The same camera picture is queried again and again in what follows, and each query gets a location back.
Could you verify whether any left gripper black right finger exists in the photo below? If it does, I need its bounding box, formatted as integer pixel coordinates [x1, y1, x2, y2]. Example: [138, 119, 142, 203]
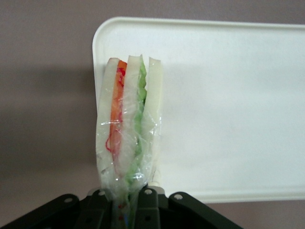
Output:
[130, 186, 244, 229]

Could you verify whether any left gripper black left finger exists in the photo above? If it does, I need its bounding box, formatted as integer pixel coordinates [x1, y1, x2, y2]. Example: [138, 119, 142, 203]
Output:
[0, 187, 115, 229]

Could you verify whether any plastic-wrapped triangle sandwich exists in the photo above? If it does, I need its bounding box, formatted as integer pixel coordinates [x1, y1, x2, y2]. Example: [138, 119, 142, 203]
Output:
[95, 54, 165, 229]

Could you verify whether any beige plastic tray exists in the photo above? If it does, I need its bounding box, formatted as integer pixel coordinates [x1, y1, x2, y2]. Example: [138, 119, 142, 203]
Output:
[91, 16, 305, 205]

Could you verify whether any brown table cover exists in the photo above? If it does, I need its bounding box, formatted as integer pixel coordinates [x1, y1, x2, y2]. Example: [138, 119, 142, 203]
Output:
[0, 0, 305, 229]

